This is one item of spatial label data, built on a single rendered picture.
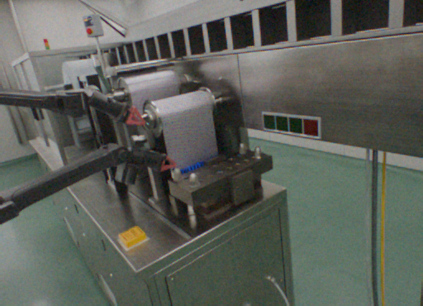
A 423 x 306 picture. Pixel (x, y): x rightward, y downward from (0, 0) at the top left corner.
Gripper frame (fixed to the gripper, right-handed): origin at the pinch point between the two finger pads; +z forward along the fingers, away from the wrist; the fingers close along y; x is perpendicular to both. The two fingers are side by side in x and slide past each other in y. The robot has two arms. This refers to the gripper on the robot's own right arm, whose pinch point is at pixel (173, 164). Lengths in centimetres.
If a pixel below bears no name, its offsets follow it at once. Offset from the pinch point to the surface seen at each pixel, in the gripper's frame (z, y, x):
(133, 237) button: -15.5, 12.7, -25.0
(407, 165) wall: 278, -16, 45
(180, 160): 2.5, 0.2, 2.0
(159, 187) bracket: 1.4, -7.8, -11.4
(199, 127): 7.1, 0.3, 16.8
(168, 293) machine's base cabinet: -4.9, 25.2, -37.8
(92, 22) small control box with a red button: -29, -57, 53
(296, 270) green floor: 121, -10, -54
